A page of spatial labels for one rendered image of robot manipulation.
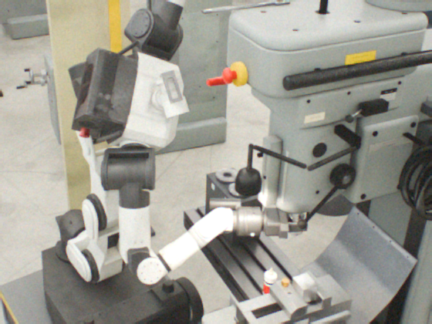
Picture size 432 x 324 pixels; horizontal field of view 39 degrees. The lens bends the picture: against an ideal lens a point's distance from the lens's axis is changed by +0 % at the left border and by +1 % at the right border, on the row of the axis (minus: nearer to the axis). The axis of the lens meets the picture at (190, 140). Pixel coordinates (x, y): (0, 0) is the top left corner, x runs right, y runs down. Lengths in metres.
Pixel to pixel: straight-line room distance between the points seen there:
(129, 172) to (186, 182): 2.57
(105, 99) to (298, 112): 0.54
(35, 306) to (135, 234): 1.17
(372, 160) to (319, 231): 2.20
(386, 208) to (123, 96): 0.96
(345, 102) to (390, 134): 0.22
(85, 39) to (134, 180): 1.62
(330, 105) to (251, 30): 0.28
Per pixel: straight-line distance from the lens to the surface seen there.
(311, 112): 1.54
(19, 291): 2.94
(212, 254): 2.28
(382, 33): 1.56
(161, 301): 2.51
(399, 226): 2.12
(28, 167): 4.56
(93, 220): 2.25
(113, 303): 2.57
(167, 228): 3.84
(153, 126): 1.75
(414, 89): 1.75
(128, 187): 1.72
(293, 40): 1.41
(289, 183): 1.70
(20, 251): 3.79
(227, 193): 2.21
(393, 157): 1.81
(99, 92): 1.71
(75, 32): 3.20
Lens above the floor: 2.36
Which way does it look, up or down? 30 degrees down
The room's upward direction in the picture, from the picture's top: 1 degrees clockwise
